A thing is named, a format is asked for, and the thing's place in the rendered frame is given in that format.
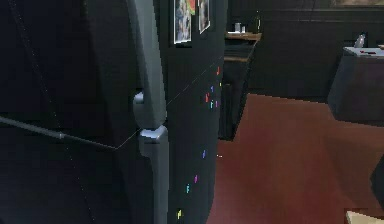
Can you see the dark kitchen counter cabinet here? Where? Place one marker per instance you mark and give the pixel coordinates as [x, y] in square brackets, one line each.
[237, 76]

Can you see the photo on refrigerator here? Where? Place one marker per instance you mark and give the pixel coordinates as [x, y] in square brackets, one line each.
[182, 20]
[203, 14]

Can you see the black refrigerator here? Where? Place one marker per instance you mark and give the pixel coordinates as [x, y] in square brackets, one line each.
[83, 100]

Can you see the small grey cup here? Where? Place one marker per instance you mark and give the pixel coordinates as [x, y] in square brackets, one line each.
[238, 27]

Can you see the dark bottle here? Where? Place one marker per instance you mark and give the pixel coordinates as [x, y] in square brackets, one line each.
[257, 22]

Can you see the dark table with cloth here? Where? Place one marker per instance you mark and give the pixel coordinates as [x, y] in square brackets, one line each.
[360, 86]

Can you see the pale spray bottle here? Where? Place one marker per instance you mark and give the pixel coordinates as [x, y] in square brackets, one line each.
[360, 40]

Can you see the red flat item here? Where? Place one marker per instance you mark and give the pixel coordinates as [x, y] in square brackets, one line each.
[367, 52]

